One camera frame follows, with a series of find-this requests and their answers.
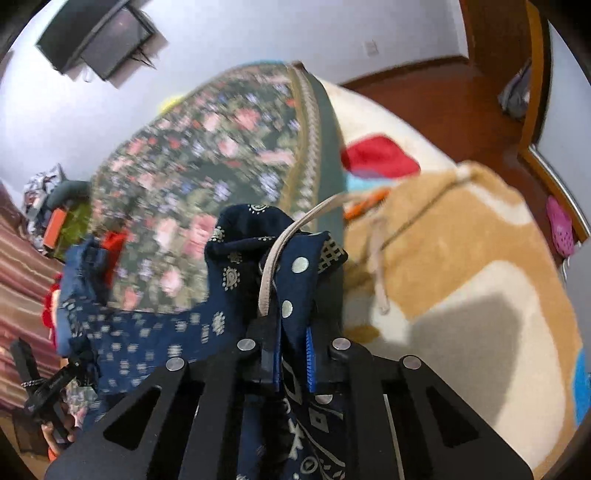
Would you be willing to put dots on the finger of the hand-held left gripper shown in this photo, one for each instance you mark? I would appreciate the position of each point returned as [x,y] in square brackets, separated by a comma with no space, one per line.
[62,376]
[24,362]

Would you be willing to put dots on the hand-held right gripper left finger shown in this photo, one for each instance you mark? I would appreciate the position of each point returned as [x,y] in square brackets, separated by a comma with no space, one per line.
[217,392]

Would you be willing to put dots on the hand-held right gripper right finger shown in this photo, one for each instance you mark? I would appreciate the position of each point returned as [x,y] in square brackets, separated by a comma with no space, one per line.
[364,392]

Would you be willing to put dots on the navy patterned zip hoodie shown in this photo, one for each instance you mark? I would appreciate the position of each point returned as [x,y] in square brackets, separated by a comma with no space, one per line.
[240,249]

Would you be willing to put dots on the person's left hand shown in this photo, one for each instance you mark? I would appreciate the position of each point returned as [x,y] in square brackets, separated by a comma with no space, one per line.
[59,436]

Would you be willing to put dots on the red cloth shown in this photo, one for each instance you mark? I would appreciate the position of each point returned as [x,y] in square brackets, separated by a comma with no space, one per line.
[51,309]

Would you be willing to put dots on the striped pink curtain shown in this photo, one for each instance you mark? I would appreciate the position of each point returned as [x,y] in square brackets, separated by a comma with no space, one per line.
[23,286]

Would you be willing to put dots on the blue jeans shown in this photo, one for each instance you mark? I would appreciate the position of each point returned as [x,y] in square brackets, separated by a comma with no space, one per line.
[85,267]

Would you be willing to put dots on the orange box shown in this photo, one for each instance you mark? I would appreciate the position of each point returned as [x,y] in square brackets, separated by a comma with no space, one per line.
[56,227]

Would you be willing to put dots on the green patterned cloth cover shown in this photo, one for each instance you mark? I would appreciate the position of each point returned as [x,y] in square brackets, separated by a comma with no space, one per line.
[76,226]

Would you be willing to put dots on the cream printed bed blanket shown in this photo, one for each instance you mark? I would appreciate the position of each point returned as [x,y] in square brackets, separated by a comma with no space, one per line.
[461,277]

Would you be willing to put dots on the pile of mixed clutter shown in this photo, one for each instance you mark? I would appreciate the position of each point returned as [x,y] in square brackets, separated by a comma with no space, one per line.
[39,194]

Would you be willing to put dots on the grey cushion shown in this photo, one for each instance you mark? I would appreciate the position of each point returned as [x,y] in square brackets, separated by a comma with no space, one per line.
[69,191]

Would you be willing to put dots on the dark floral blanket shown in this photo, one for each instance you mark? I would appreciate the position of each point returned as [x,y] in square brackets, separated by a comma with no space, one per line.
[207,152]

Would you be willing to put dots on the pink clog shoe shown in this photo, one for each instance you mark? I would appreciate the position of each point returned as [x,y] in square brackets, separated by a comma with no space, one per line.
[561,226]

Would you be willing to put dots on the yellow plush item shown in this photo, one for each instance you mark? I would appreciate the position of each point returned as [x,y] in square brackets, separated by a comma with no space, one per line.
[168,102]

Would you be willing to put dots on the grey bag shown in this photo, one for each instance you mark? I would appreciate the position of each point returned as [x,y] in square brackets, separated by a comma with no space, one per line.
[516,92]

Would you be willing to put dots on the white sliding wardrobe door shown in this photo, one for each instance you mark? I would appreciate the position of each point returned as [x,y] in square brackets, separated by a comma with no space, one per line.
[570,115]

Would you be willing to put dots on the brown wooden wardrobe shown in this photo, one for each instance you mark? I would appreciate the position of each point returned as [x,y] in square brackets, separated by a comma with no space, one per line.
[498,41]

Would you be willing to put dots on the small black wall monitor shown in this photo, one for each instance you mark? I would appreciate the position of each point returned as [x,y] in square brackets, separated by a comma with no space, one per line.
[117,44]

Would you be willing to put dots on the large black wall television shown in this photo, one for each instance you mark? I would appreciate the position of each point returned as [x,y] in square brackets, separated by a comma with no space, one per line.
[69,32]

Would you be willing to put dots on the white wall socket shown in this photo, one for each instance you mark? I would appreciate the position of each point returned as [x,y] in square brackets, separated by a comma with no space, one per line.
[371,46]

